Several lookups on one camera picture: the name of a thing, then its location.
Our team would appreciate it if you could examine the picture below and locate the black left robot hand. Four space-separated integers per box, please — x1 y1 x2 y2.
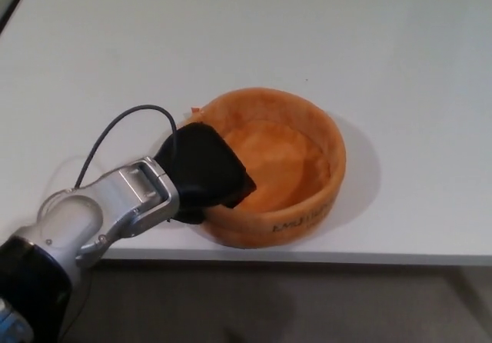
154 121 258 225

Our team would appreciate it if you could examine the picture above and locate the orange soft fabric bowl plate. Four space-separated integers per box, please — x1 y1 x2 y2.
183 86 348 249

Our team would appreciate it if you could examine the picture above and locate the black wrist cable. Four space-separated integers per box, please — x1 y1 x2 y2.
74 105 178 188

